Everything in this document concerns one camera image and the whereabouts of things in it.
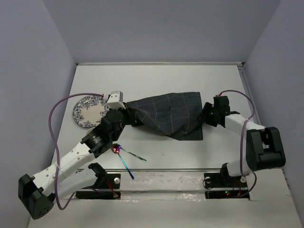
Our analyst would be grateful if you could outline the iridescent fork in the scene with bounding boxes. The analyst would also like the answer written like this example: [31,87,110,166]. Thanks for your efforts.
[111,142,147,162]

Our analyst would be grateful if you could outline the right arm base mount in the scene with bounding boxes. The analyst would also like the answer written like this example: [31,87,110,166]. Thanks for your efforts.
[202,172,250,200]

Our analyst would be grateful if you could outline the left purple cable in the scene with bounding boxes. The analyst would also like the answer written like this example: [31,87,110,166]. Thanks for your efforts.
[48,93,107,211]

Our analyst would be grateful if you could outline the iridescent spoon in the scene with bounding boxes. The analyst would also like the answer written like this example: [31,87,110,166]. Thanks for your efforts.
[111,143,134,180]

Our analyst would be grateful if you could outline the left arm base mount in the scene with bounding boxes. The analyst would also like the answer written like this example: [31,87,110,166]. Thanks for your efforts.
[75,163,121,200]

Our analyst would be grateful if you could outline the aluminium rail edge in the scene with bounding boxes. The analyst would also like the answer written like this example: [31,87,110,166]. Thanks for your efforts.
[237,62,261,124]
[105,168,220,172]

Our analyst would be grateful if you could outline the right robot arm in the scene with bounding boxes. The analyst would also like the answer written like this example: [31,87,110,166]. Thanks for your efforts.
[199,96,286,186]

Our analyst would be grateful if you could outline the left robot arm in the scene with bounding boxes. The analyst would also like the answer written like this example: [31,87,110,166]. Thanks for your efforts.
[18,108,135,219]

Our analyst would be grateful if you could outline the dark checked cloth napkin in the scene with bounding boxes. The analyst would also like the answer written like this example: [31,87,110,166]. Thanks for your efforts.
[126,92,203,141]

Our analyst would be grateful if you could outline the aluminium rail right edge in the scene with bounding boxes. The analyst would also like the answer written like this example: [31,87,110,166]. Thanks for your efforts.
[237,62,261,124]

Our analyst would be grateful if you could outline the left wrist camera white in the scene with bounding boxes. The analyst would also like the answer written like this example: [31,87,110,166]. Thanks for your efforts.
[107,91,125,109]

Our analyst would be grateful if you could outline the pale yellow paper cup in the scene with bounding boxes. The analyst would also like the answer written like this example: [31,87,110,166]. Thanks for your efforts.
[86,128,94,135]

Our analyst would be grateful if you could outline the blue floral plate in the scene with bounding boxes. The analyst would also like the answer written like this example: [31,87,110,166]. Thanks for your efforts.
[72,95,110,128]

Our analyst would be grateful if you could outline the aluminium rail front edge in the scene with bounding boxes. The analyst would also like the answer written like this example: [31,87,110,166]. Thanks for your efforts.
[105,168,220,172]

